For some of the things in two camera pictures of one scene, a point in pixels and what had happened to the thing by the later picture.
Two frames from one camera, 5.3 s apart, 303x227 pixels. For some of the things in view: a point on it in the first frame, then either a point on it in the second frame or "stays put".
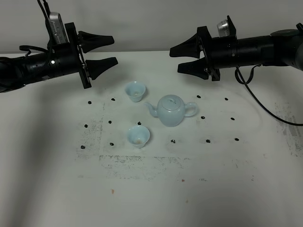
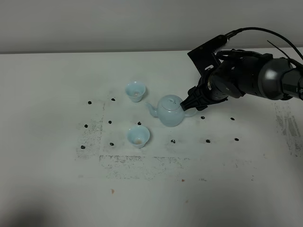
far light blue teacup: (135, 91) stays put
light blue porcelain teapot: (170, 109) stays put
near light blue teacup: (138, 135) stays put
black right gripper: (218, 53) → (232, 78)
